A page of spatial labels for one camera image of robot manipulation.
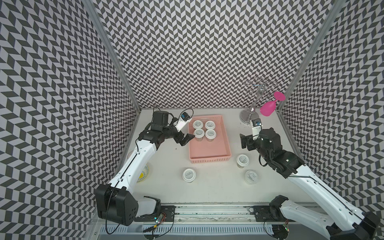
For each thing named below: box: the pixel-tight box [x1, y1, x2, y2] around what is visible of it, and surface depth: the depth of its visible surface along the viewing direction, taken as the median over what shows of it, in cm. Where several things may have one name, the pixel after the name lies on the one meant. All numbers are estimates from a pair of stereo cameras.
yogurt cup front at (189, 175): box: [182, 168, 196, 183], surface depth 80 cm
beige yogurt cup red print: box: [205, 120, 216, 130], surface depth 101 cm
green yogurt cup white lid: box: [192, 120, 204, 130], surface depth 103 cm
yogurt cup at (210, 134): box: [205, 129, 217, 142], surface depth 98 cm
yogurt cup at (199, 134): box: [194, 128, 205, 142], surface depth 98 cm
